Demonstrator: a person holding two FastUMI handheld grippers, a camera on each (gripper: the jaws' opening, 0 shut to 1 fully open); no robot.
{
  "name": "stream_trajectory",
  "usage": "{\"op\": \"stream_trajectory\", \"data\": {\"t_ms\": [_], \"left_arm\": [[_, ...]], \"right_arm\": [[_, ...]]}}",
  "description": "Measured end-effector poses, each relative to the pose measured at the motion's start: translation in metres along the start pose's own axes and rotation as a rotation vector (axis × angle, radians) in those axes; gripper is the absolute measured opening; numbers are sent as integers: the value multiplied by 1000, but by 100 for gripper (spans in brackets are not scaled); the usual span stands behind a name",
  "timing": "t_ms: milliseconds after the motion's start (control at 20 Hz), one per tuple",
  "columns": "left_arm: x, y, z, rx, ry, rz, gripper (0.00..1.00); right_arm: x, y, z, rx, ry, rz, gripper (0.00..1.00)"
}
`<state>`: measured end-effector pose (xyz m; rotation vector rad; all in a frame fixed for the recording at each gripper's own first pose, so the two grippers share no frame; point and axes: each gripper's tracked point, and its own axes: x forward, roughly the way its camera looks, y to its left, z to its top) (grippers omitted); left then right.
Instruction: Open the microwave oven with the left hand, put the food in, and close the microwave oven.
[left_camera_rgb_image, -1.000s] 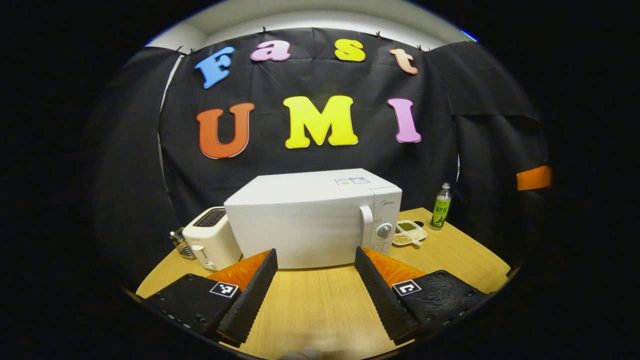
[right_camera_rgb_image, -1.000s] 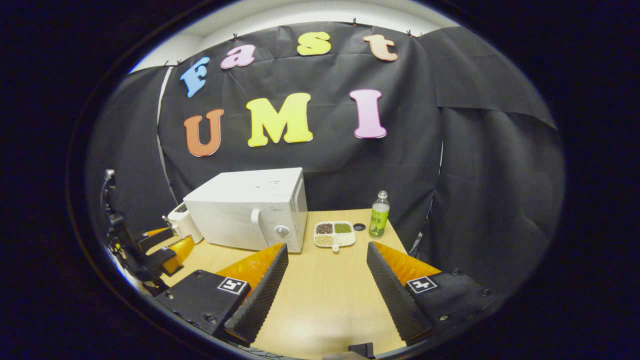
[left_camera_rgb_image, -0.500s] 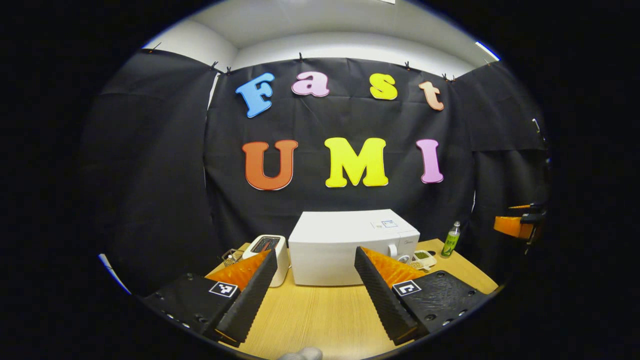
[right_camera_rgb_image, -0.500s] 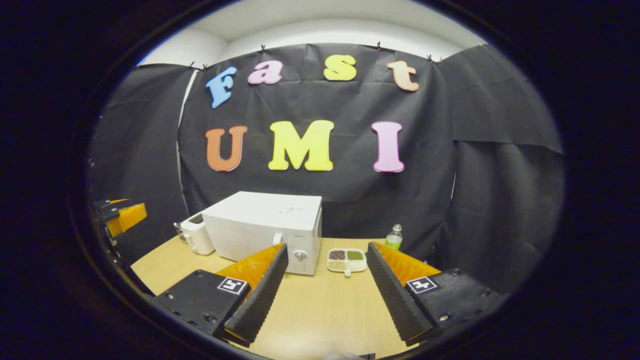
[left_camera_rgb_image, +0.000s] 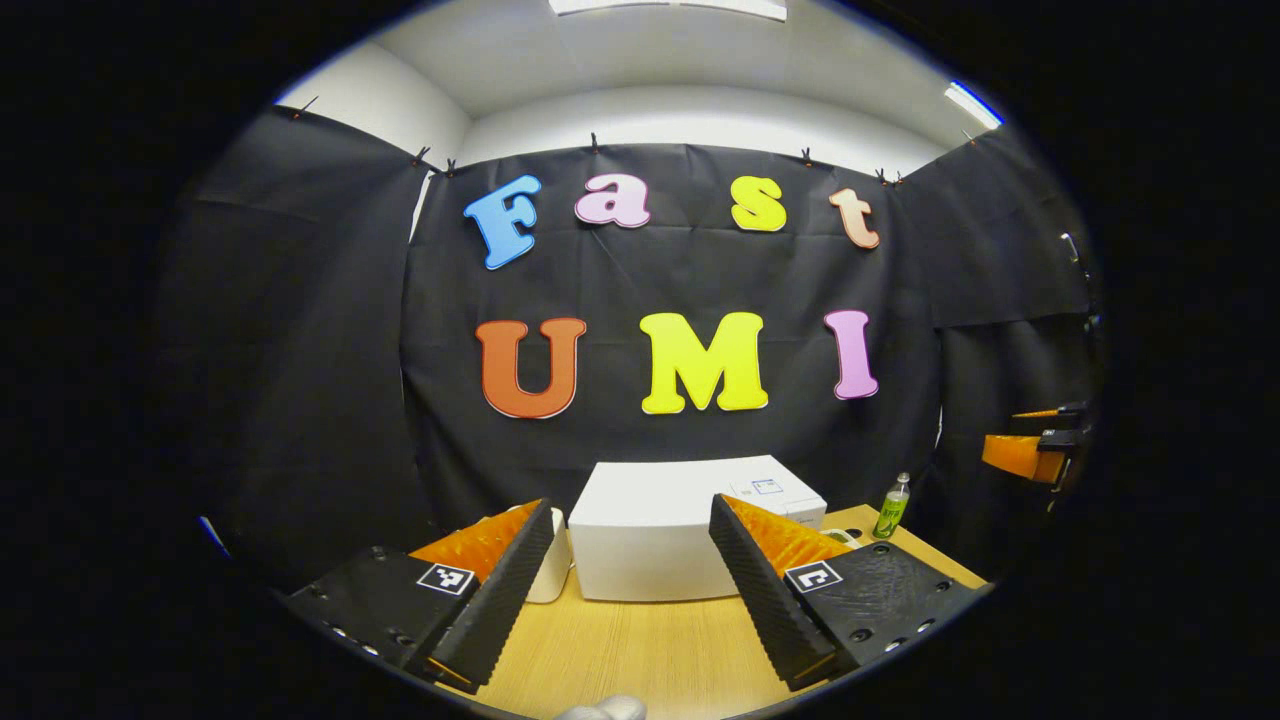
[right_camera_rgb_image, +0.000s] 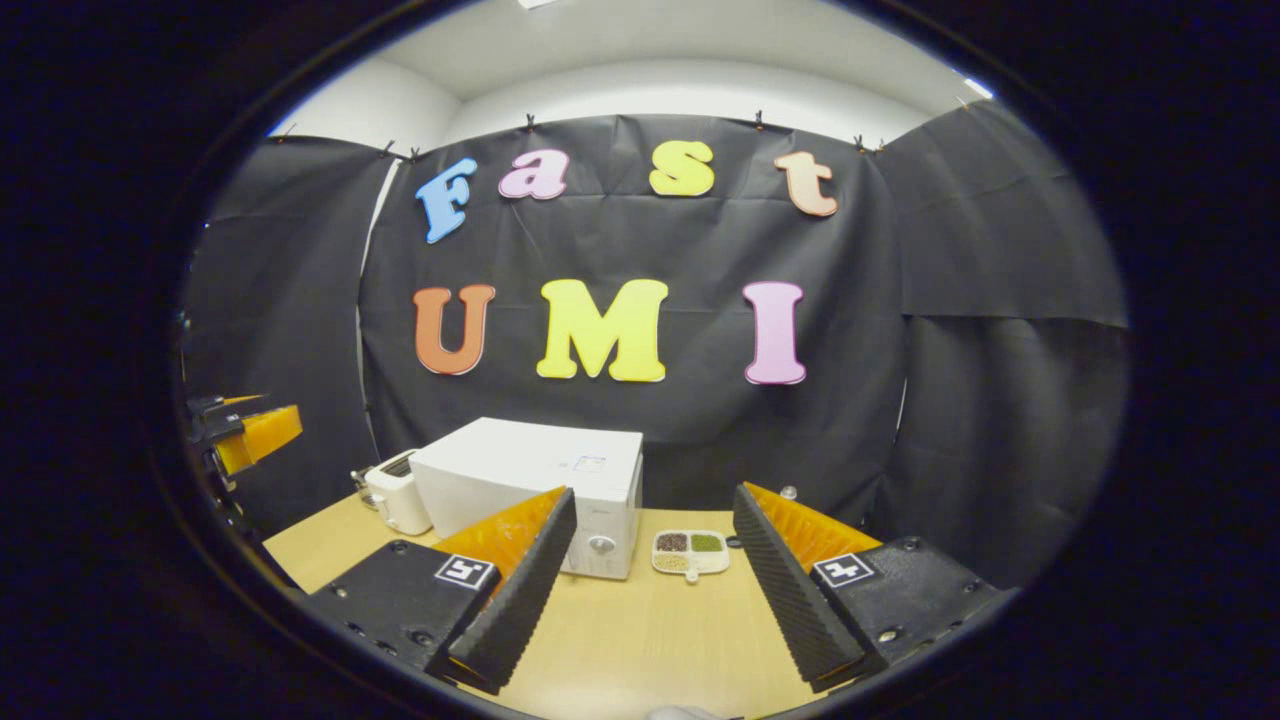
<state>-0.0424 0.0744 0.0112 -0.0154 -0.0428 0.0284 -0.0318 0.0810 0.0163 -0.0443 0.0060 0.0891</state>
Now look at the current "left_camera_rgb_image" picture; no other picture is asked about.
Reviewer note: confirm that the green drink bottle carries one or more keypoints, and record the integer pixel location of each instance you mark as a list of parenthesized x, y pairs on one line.
[(890, 515)]

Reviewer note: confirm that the divided white dish with beans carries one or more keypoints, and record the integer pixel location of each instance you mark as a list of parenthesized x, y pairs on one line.
[(838, 535)]

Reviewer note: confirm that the black backdrop cloth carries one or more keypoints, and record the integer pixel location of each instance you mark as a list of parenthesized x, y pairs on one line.
[(620, 430)]

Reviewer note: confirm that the white microwave oven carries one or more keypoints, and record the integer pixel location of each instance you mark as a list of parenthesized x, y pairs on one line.
[(650, 520)]

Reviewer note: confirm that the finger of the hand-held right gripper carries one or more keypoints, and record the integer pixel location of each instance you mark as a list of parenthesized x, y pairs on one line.
[(1015, 455), (1060, 412)]

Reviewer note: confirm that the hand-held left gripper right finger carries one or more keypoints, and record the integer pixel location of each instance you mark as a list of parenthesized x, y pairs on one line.
[(765, 600)]

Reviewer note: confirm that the white toaster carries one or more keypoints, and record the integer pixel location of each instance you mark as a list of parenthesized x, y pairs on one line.
[(555, 575)]

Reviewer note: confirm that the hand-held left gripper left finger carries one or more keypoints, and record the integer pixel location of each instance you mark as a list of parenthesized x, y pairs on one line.
[(500, 610)]

